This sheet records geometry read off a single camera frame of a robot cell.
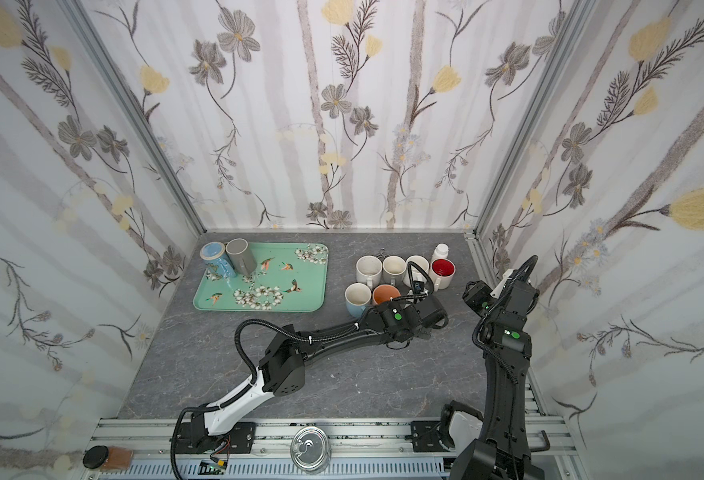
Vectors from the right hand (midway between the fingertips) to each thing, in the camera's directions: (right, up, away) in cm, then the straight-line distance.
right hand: (472, 284), depth 78 cm
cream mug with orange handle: (-22, -4, +15) cm, 27 cm away
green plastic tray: (-55, 0, +27) cm, 61 cm away
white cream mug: (-16, +4, -6) cm, 18 cm away
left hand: (-12, -11, +7) cm, 18 cm away
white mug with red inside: (-1, +2, +25) cm, 25 cm away
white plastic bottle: (-1, +9, +26) cm, 28 cm away
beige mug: (-27, +3, +26) cm, 37 cm away
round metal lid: (-41, -35, -14) cm, 56 cm away
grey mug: (-18, +3, +23) cm, 30 cm away
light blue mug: (-31, -6, +17) cm, 35 cm away
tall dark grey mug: (-71, +7, +23) cm, 75 cm away
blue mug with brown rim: (-78, +6, +21) cm, 81 cm away
